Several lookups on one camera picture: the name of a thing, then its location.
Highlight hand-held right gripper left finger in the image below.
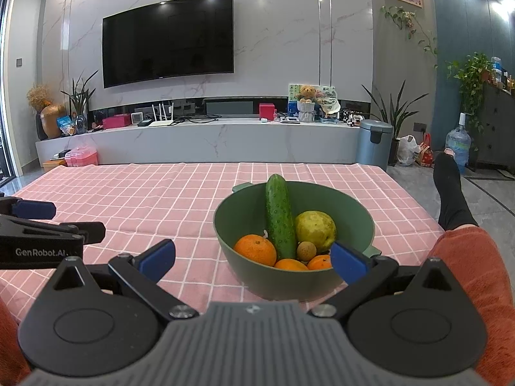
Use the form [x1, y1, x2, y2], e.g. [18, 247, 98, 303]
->
[52, 238, 200, 324]

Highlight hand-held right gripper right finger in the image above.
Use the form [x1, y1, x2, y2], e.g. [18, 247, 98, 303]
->
[308, 241, 457, 322]

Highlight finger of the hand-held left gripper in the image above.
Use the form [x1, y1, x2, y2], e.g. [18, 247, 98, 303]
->
[0, 215, 106, 246]
[0, 196, 57, 219]

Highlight small orange mandarin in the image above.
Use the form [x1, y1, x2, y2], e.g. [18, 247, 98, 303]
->
[307, 254, 334, 271]

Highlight green bowl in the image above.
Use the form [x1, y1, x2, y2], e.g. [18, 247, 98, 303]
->
[213, 180, 383, 301]

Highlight yellow pear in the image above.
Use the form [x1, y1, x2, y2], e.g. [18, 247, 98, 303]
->
[295, 211, 337, 254]

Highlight pink checked tablecloth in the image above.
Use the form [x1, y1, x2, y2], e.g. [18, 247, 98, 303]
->
[0, 162, 445, 322]

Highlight pink storage box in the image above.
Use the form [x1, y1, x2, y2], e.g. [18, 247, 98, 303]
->
[64, 147, 98, 167]

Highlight green cucumber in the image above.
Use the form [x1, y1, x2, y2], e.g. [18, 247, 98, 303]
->
[265, 174, 297, 261]

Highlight brown round vase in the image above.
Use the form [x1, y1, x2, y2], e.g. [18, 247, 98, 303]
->
[40, 104, 66, 139]

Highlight blue snack bag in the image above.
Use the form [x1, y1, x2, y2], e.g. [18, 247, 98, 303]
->
[56, 116, 77, 136]

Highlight magenta box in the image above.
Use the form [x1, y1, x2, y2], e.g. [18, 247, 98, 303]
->
[102, 114, 131, 129]

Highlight dried yellow flowers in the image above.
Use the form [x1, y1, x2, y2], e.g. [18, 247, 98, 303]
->
[26, 84, 51, 111]

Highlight blue-grey pedal bin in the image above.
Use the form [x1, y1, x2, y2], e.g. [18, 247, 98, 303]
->
[356, 119, 394, 171]

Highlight person's leg in black sock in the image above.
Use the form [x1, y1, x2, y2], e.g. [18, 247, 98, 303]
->
[432, 149, 479, 232]

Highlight glass balcony door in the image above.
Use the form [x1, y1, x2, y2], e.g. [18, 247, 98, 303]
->
[0, 0, 21, 181]

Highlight white plastic bag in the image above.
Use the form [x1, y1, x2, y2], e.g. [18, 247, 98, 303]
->
[396, 134, 421, 166]

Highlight orange-red cloth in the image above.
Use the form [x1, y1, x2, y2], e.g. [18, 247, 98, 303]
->
[0, 225, 515, 386]

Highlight white router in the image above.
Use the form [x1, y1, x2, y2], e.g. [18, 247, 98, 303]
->
[139, 103, 175, 126]

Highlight red gift bag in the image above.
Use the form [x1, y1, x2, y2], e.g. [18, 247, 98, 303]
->
[414, 133, 435, 167]

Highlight marble television stand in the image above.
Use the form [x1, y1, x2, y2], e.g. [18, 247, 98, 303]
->
[35, 116, 363, 167]

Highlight tall long-leaf potted plant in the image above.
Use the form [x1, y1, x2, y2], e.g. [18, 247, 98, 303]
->
[361, 80, 429, 155]

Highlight large water bottle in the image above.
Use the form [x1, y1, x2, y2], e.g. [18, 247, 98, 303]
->
[445, 113, 472, 175]

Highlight brown teddy bear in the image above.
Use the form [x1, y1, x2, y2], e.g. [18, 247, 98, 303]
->
[297, 84, 318, 103]

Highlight dark cabinet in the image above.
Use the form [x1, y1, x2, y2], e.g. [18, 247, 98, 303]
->
[467, 82, 515, 170]

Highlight black flat television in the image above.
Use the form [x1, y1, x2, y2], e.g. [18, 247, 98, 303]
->
[102, 0, 235, 89]

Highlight leafy potted plant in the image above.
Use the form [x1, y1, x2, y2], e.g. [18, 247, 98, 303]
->
[446, 52, 493, 133]

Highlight trailing vine plant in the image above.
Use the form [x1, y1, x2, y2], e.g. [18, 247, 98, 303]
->
[380, 5, 439, 69]

